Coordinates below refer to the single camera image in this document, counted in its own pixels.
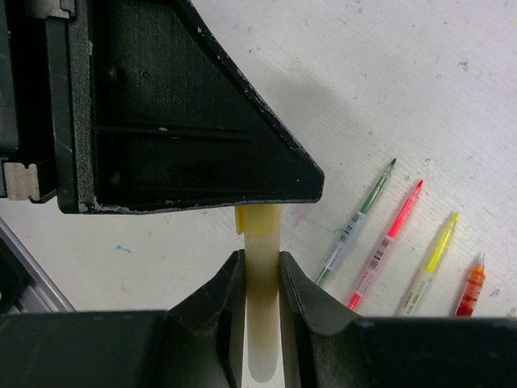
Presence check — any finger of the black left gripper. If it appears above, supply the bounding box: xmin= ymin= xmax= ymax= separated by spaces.
xmin=56 ymin=1 xmax=325 ymax=214

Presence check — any aluminium table edge rail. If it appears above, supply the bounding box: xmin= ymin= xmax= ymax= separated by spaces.
xmin=1 ymin=221 xmax=75 ymax=314

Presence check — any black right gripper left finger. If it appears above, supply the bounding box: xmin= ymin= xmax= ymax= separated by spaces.
xmin=1 ymin=251 xmax=246 ymax=387

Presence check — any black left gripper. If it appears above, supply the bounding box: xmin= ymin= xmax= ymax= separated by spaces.
xmin=1 ymin=1 xmax=93 ymax=206

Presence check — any green highlighter pen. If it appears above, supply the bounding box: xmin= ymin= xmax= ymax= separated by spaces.
xmin=314 ymin=158 xmax=397 ymax=286

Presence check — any opaque yellow marker cap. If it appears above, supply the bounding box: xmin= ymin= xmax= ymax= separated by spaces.
xmin=235 ymin=204 xmax=282 ymax=234

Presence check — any yellow marker with blue cap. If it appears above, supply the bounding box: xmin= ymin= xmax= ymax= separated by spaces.
xmin=243 ymin=204 xmax=283 ymax=385

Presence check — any yellow highlighter pen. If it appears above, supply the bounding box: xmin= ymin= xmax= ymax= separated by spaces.
xmin=395 ymin=212 xmax=459 ymax=318

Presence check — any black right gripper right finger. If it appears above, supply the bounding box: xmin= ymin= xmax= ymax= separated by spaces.
xmin=279 ymin=251 xmax=516 ymax=387

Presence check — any dark red pen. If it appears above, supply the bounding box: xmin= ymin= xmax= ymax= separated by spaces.
xmin=454 ymin=254 xmax=485 ymax=317

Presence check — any pink highlighter pen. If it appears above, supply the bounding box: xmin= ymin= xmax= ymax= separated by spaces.
xmin=346 ymin=179 xmax=424 ymax=311

